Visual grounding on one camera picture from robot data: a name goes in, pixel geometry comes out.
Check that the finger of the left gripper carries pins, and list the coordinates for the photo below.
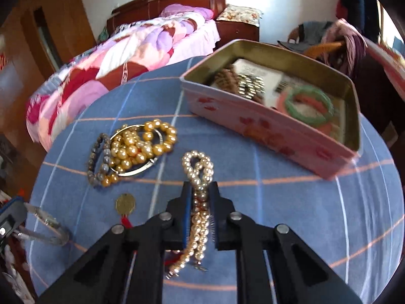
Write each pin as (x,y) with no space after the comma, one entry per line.
(13,214)

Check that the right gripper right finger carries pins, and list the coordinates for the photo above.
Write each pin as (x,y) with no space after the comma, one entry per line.
(273,264)

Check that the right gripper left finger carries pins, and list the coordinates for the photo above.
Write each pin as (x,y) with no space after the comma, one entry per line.
(126,265)

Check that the silver wristwatch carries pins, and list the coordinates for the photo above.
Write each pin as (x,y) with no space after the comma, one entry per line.
(46,228)

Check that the red knot coin charm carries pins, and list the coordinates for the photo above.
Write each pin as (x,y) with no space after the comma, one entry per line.
(124,205)

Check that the pink bangle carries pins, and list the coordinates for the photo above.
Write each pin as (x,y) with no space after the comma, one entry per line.
(280,108)

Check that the green jade bangle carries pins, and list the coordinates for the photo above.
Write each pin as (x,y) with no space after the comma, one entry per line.
(308,106)

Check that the blue plaid tablecloth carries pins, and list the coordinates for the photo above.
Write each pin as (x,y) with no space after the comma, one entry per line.
(354,222)

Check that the pink metal tin box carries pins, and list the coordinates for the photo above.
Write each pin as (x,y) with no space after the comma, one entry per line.
(325,151)

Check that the printed paper in tin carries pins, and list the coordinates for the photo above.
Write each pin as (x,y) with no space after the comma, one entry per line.
(251,81)

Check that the wooden wardrobe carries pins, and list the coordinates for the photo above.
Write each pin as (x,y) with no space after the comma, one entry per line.
(37,37)

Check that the dark wooden desk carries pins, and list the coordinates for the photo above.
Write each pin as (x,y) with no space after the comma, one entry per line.
(379,83)

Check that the wicker chair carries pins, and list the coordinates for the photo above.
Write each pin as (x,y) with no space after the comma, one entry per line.
(311,51)

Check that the pink purple clothes on chair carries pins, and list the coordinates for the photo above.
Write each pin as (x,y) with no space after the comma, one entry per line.
(346,58)

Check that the grey garment on chair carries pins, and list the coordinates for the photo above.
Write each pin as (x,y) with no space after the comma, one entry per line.
(305,36)

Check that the dark wooden nightstand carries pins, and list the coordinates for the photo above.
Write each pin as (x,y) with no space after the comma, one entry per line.
(229,31)

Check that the bed with patchwork quilt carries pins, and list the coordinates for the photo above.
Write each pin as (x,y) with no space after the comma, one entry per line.
(133,49)

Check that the floral cushion on nightstand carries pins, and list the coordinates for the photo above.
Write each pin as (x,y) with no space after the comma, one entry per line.
(240,14)

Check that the purple pillow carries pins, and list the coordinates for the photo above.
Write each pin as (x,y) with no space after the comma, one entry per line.
(173,9)

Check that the dark coats on rack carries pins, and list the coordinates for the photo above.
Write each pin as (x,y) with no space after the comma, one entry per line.
(363,15)

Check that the wooden headboard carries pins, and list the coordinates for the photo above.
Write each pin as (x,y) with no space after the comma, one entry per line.
(137,10)

